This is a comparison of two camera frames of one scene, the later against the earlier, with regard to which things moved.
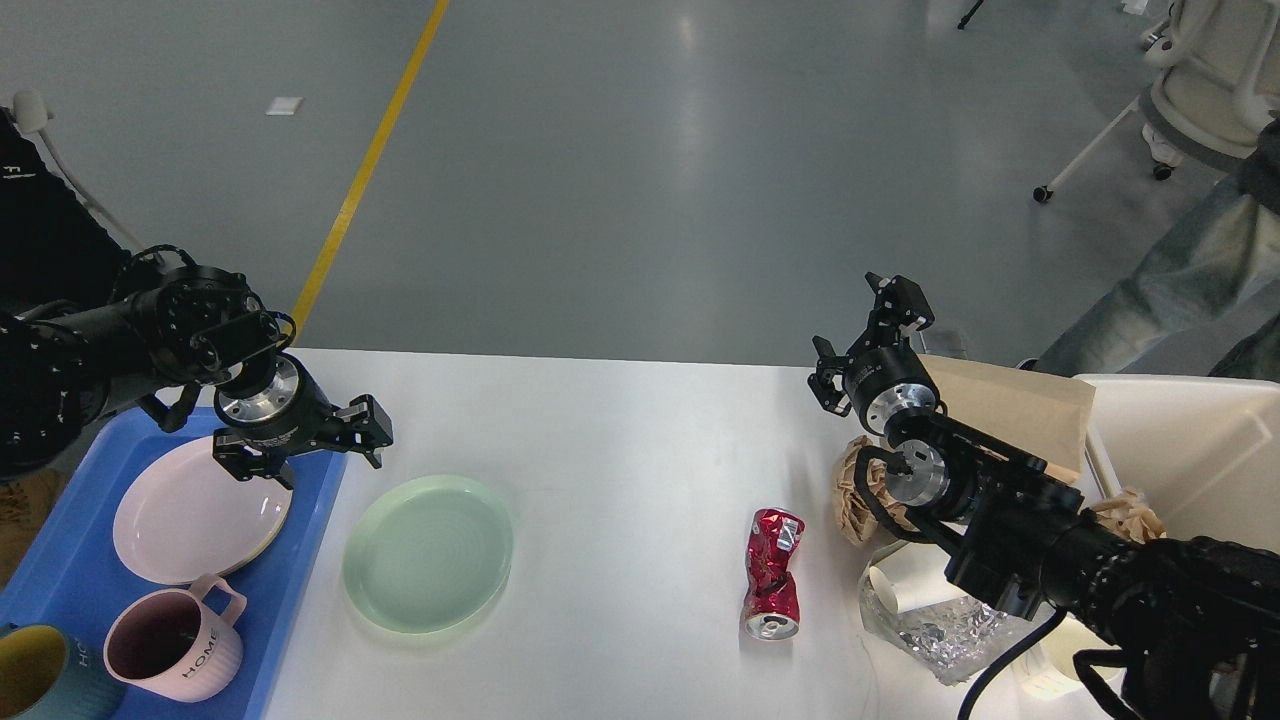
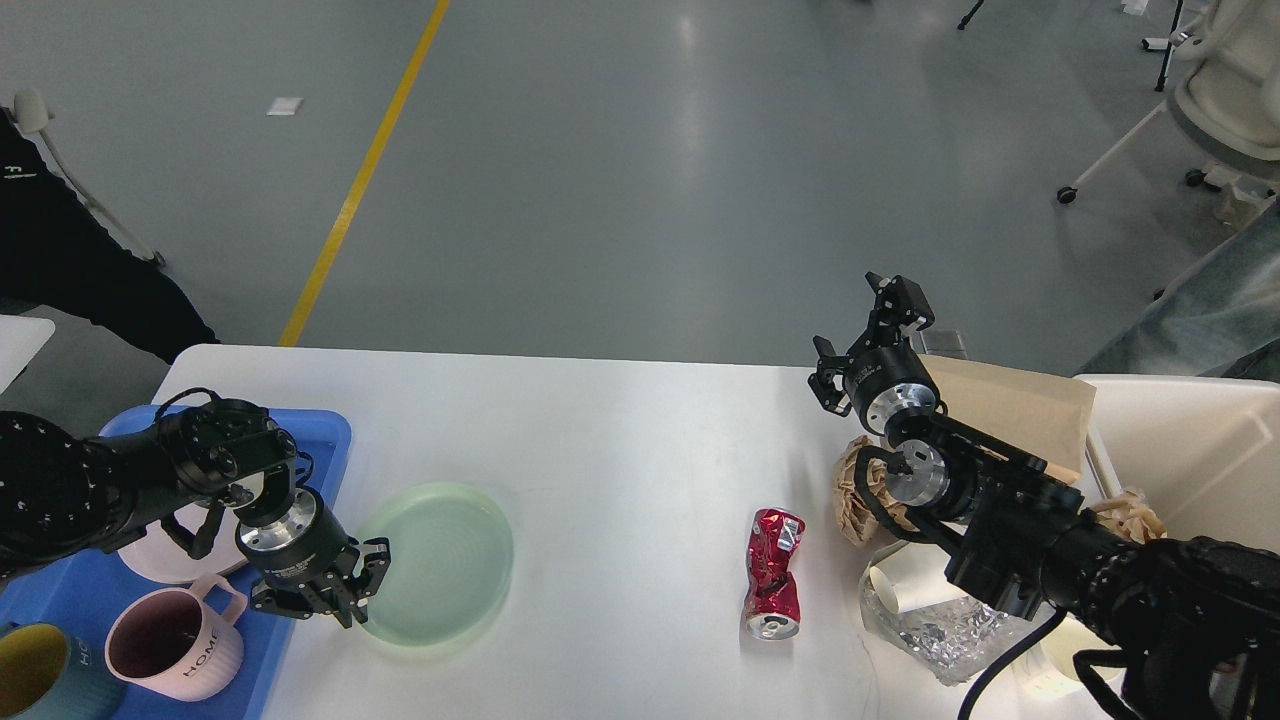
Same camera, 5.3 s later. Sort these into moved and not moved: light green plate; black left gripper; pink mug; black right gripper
Moved: black left gripper
Not moved: black right gripper; light green plate; pink mug
